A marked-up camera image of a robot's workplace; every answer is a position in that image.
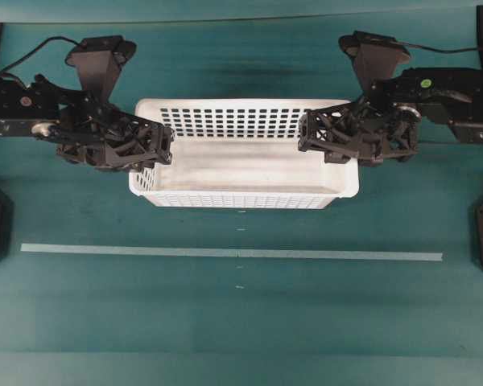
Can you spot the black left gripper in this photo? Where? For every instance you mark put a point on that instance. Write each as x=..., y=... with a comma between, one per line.
x=99, y=134

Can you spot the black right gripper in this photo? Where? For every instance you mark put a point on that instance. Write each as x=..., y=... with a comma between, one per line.
x=380, y=125

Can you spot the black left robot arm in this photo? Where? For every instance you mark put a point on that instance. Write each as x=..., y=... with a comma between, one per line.
x=21, y=106

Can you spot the grey tape strip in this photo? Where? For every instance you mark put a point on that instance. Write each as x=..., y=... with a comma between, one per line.
x=230, y=253

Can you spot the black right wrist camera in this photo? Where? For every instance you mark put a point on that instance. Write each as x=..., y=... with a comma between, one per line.
x=373, y=57

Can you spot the white perforated plastic basket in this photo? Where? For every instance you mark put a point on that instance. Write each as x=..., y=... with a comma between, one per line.
x=240, y=153

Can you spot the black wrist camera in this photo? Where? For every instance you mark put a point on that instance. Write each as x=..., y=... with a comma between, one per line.
x=373, y=57
x=99, y=61

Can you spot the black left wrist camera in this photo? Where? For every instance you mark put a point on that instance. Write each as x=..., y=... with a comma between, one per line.
x=99, y=61

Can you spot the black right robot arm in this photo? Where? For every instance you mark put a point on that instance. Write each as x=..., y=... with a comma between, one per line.
x=452, y=97

